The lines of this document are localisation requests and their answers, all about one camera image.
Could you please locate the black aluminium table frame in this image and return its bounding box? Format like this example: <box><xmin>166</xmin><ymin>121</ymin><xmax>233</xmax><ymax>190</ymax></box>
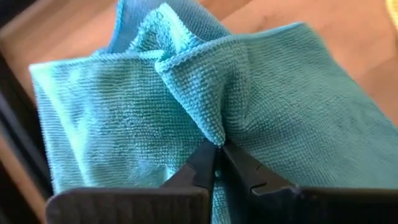
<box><xmin>0</xmin><ymin>0</ymin><xmax>53</xmax><ymax>224</ymax></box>

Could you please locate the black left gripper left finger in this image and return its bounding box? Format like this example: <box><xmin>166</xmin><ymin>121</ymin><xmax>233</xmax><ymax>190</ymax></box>
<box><xmin>45</xmin><ymin>140</ymin><xmax>218</xmax><ymax>224</ymax></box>

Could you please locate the teal microfiber towel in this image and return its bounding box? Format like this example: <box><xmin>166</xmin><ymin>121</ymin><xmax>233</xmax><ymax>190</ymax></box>
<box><xmin>28</xmin><ymin>0</ymin><xmax>398</xmax><ymax>224</ymax></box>

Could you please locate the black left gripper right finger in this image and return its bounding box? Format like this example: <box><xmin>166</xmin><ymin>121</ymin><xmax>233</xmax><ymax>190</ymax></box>
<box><xmin>221</xmin><ymin>141</ymin><xmax>398</xmax><ymax>224</ymax></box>

